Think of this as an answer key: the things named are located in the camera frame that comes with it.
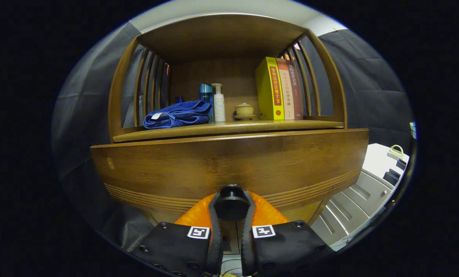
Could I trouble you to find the wooden cabinet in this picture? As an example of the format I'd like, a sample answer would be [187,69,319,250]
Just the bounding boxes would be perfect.
[108,13,348,254]

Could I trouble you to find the pale yellow tape dispenser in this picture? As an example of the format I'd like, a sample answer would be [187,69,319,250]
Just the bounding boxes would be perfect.
[387,145,405,160]

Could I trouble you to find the orange white book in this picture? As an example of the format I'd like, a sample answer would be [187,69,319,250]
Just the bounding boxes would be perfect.
[276,58,295,120]

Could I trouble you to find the white pump bottle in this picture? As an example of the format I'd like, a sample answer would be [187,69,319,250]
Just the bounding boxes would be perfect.
[211,83,226,122]

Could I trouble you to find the brown book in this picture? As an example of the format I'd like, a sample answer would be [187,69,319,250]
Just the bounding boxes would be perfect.
[285,60,304,120]

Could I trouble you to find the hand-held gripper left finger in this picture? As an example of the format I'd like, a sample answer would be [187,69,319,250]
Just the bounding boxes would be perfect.
[131,192,224,277]

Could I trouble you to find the beige lidded tea bowl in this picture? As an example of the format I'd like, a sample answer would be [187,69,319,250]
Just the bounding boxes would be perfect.
[234,102,257,120]

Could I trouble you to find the yellow book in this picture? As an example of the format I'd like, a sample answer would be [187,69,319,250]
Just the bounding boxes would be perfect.
[255,57,285,120]

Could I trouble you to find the white drawer unit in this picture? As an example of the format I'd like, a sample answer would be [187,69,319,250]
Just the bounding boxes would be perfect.
[310,143,411,250]

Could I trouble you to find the blue translucent bottle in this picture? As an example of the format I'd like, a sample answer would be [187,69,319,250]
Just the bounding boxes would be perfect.
[199,83,214,123]

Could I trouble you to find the wooden countertop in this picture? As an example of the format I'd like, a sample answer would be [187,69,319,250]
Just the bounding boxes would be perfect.
[113,119,345,143]

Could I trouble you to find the wooden drawer with black knob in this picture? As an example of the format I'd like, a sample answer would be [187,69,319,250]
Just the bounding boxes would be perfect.
[91,129,369,225]

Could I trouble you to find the black tray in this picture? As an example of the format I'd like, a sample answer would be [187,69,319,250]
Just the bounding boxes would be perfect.
[383,169,401,186]

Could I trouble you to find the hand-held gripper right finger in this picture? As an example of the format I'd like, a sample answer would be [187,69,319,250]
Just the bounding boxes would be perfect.
[240,191,334,277]

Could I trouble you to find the blue folded towel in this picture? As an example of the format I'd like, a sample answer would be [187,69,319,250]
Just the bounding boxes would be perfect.
[143,100,213,130]

